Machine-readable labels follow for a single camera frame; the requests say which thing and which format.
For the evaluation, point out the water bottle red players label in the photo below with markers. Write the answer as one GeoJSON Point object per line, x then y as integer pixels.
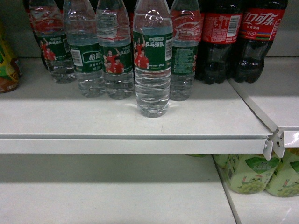
{"type": "Point", "coordinates": [113, 32]}

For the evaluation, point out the right rear water bottle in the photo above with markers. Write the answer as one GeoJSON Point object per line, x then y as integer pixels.
{"type": "Point", "coordinates": [185, 16]}

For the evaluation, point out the white metal shelf board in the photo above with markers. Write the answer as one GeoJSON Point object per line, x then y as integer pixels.
{"type": "Point", "coordinates": [42, 117]}

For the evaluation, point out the water bottle barcode green label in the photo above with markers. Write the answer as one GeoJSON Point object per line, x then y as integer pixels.
{"type": "Point", "coordinates": [80, 28]}

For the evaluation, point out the right adjoining white shelf board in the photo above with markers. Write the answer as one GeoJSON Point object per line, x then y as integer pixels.
{"type": "Point", "coordinates": [274, 99]}

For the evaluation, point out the white lower shelf board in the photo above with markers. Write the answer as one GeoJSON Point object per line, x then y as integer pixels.
{"type": "Point", "coordinates": [111, 189]}

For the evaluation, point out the far left water bottle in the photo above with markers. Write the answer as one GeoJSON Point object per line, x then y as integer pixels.
{"type": "Point", "coordinates": [48, 25]}

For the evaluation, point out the green grape juice bottle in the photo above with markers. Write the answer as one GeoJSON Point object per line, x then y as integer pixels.
{"type": "Point", "coordinates": [247, 173]}
{"type": "Point", "coordinates": [285, 179]}

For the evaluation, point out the cola bottle barcode side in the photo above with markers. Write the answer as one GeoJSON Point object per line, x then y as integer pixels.
{"type": "Point", "coordinates": [222, 20]}

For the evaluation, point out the cola bottle red logo label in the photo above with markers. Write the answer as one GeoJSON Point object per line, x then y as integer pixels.
{"type": "Point", "coordinates": [259, 26]}

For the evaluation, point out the yellow lemon tea bottle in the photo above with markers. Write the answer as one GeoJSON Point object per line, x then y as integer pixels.
{"type": "Point", "coordinates": [10, 65]}

